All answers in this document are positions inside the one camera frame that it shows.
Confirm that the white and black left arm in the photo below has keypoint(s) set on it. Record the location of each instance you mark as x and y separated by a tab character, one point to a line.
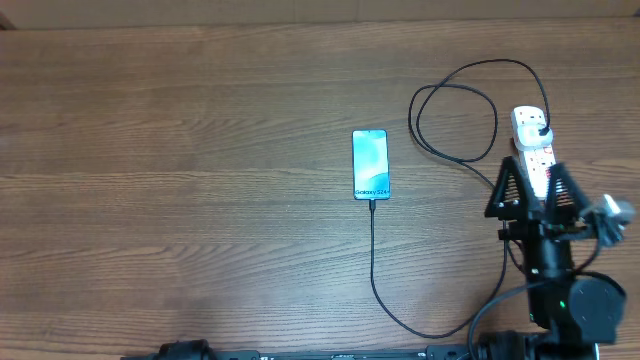
186	350

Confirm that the white charger plug adapter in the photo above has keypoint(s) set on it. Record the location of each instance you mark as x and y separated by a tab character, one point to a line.
528	137

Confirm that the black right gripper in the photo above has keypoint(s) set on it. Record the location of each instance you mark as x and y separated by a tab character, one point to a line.
534	216

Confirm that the Samsung Galaxy smartphone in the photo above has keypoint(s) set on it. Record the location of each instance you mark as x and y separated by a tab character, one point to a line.
371	166

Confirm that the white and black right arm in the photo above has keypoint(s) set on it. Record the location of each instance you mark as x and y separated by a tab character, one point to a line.
577	309

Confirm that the white power extension strip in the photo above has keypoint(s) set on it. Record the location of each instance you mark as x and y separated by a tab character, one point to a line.
536	163

